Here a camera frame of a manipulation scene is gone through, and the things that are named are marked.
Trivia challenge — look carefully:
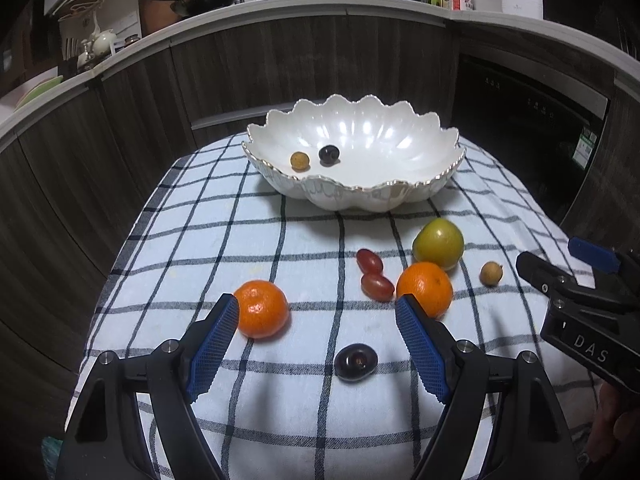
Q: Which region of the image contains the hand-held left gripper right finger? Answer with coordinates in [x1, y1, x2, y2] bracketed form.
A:
[395, 294, 586, 480]

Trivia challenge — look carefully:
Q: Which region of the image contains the white scalloped bowl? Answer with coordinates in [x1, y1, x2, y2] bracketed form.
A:
[242, 94, 467, 211]

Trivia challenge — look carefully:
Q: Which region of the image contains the wooden cutting board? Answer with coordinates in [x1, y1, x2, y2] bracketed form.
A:
[137, 0, 183, 37]

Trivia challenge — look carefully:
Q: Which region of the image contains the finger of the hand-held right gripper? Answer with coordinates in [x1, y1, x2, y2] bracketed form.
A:
[568, 236, 640, 290]
[516, 251, 640, 312]

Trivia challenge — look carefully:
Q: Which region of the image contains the white kitchen countertop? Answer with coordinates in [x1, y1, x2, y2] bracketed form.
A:
[0, 0, 640, 151]

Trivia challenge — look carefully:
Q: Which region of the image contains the orange mandarin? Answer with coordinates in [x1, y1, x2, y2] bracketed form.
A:
[396, 261, 454, 320]
[234, 280, 291, 339]

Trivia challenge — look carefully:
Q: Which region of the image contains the person's right hand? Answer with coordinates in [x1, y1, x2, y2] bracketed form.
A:
[585, 382, 640, 480]

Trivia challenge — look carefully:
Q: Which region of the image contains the red grape tomato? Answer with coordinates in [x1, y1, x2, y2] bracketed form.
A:
[356, 248, 384, 276]
[361, 272, 395, 302]

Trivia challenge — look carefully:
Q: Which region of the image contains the metal drawer handle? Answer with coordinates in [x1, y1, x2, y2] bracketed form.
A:
[192, 102, 297, 131]

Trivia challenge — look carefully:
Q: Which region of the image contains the white teapot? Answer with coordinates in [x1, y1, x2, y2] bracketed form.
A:
[92, 30, 119, 56]

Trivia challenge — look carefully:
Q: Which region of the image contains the green tomato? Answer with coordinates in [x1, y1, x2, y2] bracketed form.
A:
[412, 218, 465, 270]

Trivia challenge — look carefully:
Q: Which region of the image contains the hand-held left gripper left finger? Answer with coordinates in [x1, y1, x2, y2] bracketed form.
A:
[55, 294, 241, 480]

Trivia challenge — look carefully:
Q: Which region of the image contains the black kitchen appliance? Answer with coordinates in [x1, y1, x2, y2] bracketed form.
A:
[540, 0, 632, 37]

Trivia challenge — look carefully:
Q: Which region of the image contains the green white sticker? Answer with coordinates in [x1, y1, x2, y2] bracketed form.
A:
[575, 127, 599, 169]

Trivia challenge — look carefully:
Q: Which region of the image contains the built-in black dishwasher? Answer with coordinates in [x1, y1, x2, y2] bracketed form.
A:
[450, 55, 611, 221]

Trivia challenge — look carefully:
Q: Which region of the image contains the white paper roll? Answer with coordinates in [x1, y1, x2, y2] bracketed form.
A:
[501, 0, 543, 17]

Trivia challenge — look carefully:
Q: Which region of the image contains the blue checked cloth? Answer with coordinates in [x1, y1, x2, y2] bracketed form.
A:
[65, 135, 601, 480]

